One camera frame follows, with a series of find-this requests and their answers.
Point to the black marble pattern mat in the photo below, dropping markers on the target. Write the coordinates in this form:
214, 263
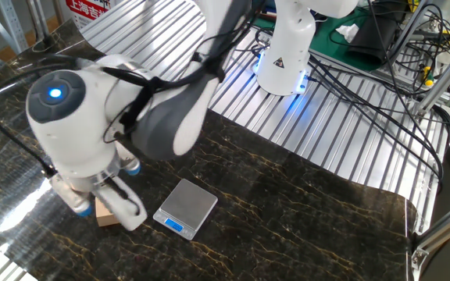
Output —
248, 214

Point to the aluminium frame post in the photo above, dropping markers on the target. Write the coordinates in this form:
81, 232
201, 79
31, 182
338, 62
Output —
443, 78
443, 230
406, 33

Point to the crumpled white tissue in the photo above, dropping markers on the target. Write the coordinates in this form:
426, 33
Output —
348, 32

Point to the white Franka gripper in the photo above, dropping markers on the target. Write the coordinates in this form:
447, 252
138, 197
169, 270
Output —
125, 212

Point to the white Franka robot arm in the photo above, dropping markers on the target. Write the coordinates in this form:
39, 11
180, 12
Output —
76, 129

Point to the black fabric pouch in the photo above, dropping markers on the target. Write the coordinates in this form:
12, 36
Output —
373, 35

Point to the silver digital pocket scale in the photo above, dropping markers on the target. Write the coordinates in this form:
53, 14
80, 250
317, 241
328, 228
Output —
188, 203

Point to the grey perforated angle bar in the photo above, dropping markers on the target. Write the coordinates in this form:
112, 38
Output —
14, 27

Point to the light wooden block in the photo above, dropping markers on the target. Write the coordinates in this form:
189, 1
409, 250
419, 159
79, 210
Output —
106, 219

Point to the red white printed sign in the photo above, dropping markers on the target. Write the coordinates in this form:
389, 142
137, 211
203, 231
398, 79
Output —
88, 9

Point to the grey metal pole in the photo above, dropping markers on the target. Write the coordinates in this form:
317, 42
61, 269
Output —
36, 17

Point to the green cutting mat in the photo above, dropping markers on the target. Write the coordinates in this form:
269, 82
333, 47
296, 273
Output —
326, 43

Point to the blue round cap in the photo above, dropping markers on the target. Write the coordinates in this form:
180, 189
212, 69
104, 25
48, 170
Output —
133, 170

